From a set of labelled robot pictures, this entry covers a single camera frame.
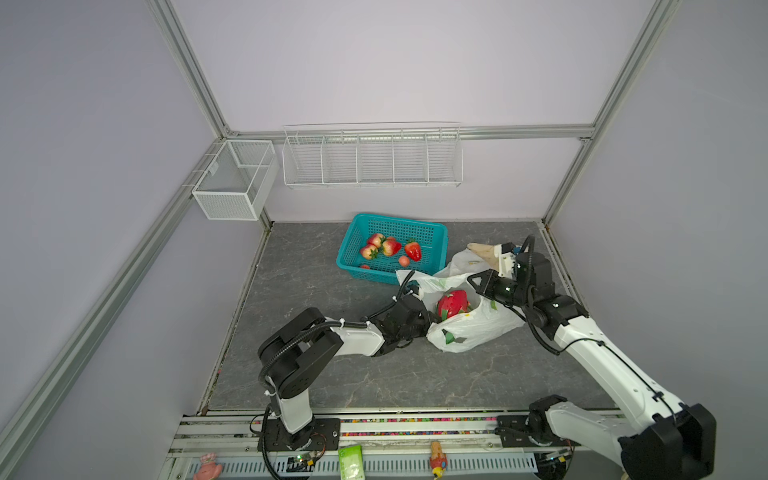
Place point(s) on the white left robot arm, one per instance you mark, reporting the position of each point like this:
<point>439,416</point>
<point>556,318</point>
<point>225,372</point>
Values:
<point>294,357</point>

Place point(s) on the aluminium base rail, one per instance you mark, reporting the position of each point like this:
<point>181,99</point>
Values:
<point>395,444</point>

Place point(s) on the small orange toy figure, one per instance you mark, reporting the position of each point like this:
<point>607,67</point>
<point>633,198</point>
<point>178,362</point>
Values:
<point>438,460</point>

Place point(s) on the yellow work glove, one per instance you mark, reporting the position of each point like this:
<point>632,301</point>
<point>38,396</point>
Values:
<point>488,253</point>

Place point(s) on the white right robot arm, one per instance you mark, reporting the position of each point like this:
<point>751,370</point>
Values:
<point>658,436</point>

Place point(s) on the teal plastic basket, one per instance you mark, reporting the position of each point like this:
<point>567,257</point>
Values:
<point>431,237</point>

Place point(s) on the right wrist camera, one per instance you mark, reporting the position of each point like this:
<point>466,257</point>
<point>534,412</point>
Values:
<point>506,256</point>

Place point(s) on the white wire mesh box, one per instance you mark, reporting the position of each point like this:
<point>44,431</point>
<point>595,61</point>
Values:
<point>237,181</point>

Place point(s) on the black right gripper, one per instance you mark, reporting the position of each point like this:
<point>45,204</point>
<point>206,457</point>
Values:
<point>491,277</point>

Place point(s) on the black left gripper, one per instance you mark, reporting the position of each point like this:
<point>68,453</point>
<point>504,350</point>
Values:
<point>428,318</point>

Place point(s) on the white plastic bag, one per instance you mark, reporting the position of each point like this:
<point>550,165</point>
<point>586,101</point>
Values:
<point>487,319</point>

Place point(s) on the red fake strawberry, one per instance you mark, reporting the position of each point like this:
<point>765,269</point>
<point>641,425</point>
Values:
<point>413,251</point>

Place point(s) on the pink toy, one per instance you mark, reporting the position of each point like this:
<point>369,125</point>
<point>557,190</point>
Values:
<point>209,468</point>

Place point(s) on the green packet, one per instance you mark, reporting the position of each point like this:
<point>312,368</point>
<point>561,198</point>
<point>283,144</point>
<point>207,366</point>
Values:
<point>351,463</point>

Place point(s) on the white wire wall shelf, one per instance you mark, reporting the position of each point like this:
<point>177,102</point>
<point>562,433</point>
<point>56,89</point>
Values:
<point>388,154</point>

